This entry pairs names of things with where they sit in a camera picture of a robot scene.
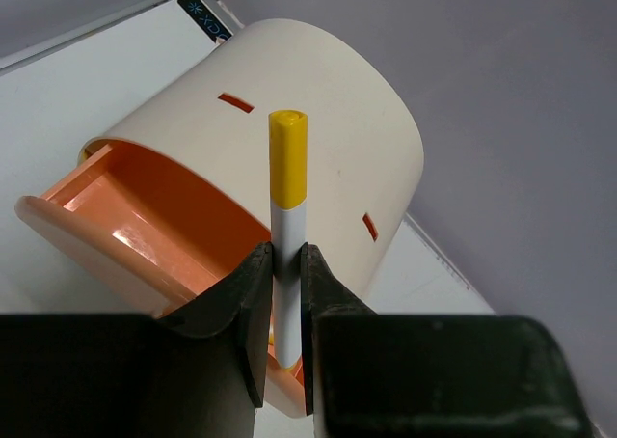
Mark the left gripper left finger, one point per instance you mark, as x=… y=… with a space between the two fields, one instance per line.
x=241 y=303

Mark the cream cylindrical desk organizer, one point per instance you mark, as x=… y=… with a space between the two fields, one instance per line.
x=167 y=202

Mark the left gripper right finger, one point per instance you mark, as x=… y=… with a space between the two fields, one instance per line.
x=321 y=294

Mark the white pen yellow cap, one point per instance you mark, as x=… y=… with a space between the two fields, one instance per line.
x=288 y=166

